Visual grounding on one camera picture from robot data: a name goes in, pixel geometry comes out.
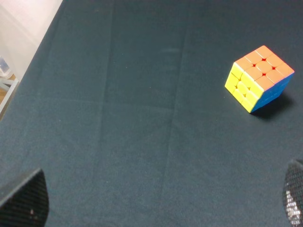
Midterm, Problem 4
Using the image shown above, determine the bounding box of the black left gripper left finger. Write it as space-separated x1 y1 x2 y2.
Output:
0 168 49 227

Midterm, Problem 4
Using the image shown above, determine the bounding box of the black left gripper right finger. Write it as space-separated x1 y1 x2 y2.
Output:
282 159 303 227

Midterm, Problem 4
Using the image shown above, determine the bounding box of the multicolour puzzle cube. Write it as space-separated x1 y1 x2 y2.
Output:
224 45 294 114

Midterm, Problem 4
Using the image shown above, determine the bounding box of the black tablecloth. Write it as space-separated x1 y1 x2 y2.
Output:
0 0 303 227

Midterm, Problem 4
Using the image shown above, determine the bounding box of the grey metal frame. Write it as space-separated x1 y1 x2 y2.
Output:
0 77 19 119

